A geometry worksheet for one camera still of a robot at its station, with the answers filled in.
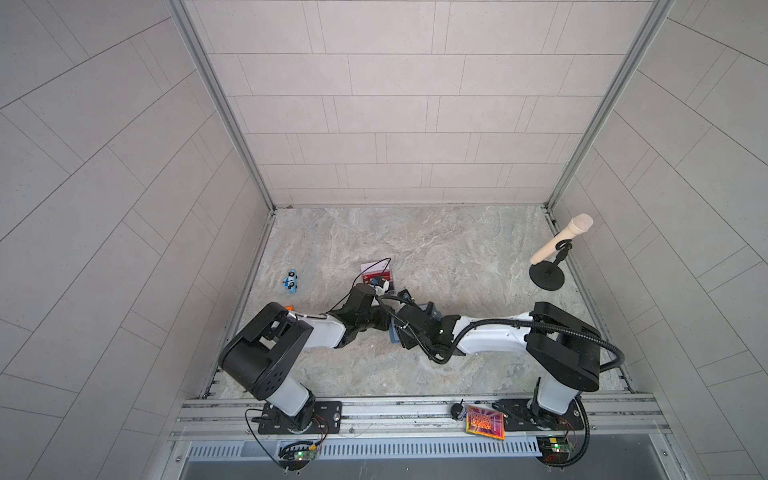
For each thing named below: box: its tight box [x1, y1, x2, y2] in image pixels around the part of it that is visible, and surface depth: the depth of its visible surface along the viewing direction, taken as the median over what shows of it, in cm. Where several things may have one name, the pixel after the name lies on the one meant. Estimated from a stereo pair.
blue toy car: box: [282, 269, 298, 293], surface depth 95 cm
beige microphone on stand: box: [529, 213, 594, 291], surface depth 90 cm
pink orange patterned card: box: [466, 405, 505, 440], surface depth 71 cm
